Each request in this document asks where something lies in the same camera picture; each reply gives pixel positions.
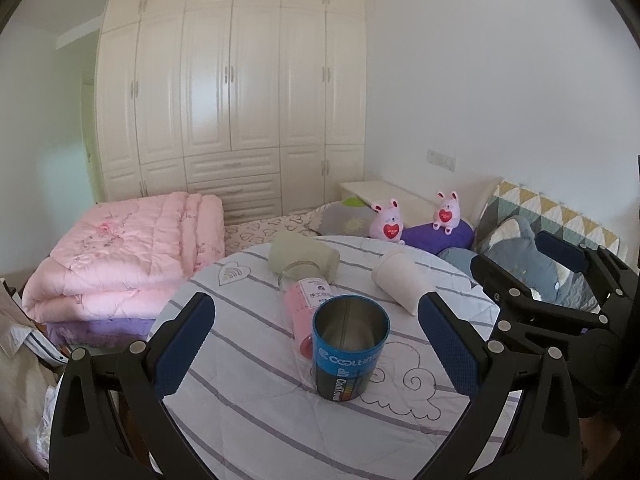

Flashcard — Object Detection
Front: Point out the folded purple blanket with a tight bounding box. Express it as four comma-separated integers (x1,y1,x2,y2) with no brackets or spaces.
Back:
45,316,158,348

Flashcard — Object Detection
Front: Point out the heart print bed sheet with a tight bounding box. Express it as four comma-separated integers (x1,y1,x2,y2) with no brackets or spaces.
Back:
222,202,346,256

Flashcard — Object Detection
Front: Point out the white wall switch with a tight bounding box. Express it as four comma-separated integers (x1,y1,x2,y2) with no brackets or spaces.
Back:
426,150,457,170

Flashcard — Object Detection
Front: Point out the light blue pillow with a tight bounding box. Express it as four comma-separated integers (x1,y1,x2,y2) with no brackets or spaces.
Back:
437,247,481,277

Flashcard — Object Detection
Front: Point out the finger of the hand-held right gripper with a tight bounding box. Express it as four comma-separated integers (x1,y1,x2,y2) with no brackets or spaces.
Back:
536,231,640,313
471,254,608,346

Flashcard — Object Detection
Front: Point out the white cup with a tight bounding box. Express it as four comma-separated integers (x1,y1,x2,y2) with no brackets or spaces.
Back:
371,250,436,317

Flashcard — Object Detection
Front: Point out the purple pillow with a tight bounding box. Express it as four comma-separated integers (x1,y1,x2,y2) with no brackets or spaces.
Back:
401,219,475,256

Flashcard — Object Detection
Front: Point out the grey blue plush cushion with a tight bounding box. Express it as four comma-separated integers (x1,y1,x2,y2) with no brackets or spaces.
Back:
475,215,601,312

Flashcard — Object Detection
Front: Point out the cream wardrobe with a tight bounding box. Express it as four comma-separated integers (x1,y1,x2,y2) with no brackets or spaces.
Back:
95,0,368,223

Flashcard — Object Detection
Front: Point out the white plastic bag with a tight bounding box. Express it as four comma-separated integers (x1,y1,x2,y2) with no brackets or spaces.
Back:
0,357,63,466

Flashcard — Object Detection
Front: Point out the triangle pattern quilted cover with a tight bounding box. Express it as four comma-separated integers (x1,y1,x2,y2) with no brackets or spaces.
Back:
472,180,623,261

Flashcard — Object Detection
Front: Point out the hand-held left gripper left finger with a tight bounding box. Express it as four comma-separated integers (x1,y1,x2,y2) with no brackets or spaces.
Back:
47,291,217,480

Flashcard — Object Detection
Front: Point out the blue tin cup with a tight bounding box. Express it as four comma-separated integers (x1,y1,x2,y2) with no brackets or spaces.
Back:
312,295,391,402

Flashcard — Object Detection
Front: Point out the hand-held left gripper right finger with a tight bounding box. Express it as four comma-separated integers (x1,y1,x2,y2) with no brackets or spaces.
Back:
419,291,583,480

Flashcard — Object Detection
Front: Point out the folded pink quilt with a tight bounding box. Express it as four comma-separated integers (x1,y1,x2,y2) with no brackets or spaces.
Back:
22,191,226,323

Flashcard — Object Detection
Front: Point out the beige bag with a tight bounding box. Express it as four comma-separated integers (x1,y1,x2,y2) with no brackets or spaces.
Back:
0,277,37,358

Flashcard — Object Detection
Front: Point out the pink bunny plush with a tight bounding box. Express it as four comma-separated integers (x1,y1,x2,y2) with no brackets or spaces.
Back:
369,199,406,245
431,191,462,235

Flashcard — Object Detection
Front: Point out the grey pillow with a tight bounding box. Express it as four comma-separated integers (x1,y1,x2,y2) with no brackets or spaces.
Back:
318,198,381,237

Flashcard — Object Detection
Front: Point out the white nightstand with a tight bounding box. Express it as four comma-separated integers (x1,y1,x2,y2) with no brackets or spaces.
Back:
340,180,451,226

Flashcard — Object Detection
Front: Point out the pink labelled glass cup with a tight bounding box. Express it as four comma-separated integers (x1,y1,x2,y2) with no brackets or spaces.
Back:
278,259,341,360

